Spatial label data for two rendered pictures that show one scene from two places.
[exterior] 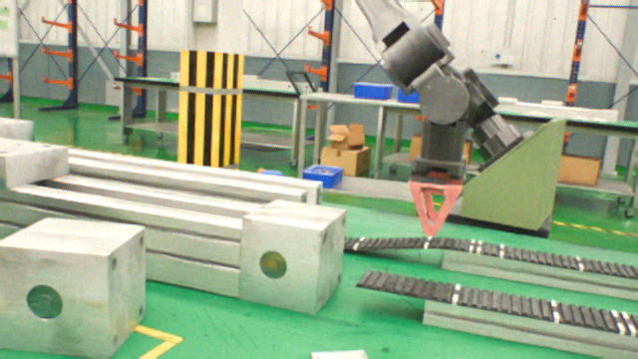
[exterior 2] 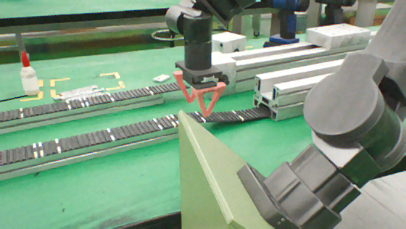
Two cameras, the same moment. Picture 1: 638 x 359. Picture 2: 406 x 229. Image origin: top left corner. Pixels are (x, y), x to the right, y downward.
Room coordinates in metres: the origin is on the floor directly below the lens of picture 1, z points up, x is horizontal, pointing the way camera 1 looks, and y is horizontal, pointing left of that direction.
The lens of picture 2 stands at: (1.31, -0.65, 1.18)
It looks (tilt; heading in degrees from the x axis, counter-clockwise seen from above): 27 degrees down; 137
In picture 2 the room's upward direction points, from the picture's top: straight up
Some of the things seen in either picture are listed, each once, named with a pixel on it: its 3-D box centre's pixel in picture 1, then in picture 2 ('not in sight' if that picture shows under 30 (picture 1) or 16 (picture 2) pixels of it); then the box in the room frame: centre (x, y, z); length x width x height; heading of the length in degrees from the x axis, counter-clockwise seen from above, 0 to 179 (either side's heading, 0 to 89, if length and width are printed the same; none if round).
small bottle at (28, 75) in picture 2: not in sight; (27, 73); (0.30, -0.35, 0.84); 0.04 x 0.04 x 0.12
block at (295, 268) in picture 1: (298, 249); (214, 75); (0.63, 0.02, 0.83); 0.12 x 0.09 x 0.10; 163
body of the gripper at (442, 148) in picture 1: (442, 145); (198, 57); (0.76, -0.16, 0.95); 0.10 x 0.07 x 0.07; 165
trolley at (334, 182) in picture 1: (362, 151); not in sight; (3.90, -0.25, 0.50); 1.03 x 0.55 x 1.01; 80
